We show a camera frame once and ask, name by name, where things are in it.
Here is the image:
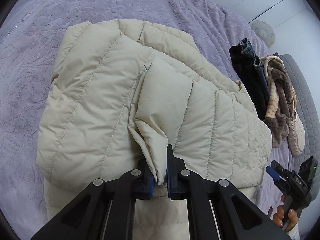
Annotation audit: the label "folded dark blue jeans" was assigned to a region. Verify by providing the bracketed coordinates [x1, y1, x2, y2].
[229, 38, 270, 120]

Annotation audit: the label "cream knitted pillow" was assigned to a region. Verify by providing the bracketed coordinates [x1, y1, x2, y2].
[287, 114, 305, 155]

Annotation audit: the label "round floral cushion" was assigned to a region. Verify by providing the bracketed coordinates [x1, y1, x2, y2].
[251, 20, 276, 48]

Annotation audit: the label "cream quilted puffer jacket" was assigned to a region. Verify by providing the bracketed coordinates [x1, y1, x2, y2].
[36, 20, 272, 239]

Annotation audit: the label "person's right hand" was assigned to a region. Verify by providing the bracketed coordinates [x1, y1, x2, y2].
[273, 205, 299, 232]

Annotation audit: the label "brown and cream fleece garment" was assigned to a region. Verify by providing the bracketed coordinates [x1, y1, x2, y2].
[261, 55, 297, 148]

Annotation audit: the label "grey quilted headboard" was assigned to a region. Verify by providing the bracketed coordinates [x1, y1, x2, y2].
[279, 54, 319, 171]

